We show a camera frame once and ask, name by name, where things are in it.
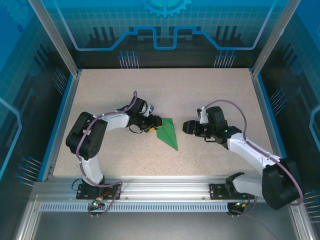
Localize green paper sheet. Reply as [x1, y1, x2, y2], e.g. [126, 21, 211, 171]
[156, 117, 179, 152]

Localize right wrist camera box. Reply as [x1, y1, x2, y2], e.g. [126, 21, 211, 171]
[196, 106, 210, 125]

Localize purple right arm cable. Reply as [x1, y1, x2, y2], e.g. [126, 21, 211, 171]
[203, 99, 305, 218]

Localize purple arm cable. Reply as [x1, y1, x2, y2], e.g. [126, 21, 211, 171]
[75, 90, 139, 219]
[203, 99, 305, 218]

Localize blue-edged aluminium side rail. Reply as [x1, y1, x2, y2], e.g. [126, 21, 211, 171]
[250, 69, 296, 183]
[37, 71, 83, 183]

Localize aluminium cross rail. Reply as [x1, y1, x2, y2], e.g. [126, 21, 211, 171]
[32, 176, 299, 202]

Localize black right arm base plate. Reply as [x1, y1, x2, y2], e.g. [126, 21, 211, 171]
[208, 182, 260, 201]

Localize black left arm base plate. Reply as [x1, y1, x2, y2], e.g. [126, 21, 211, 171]
[76, 183, 123, 201]

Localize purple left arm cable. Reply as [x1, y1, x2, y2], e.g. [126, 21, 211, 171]
[75, 90, 139, 219]

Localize slotted grey cable duct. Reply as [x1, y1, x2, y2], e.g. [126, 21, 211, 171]
[38, 202, 231, 213]

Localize cable connector with green light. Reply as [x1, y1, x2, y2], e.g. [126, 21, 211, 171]
[234, 199, 251, 209]
[91, 197, 105, 209]

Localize aluminium frame post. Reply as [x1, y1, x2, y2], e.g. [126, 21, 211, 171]
[250, 0, 301, 78]
[27, 0, 83, 78]

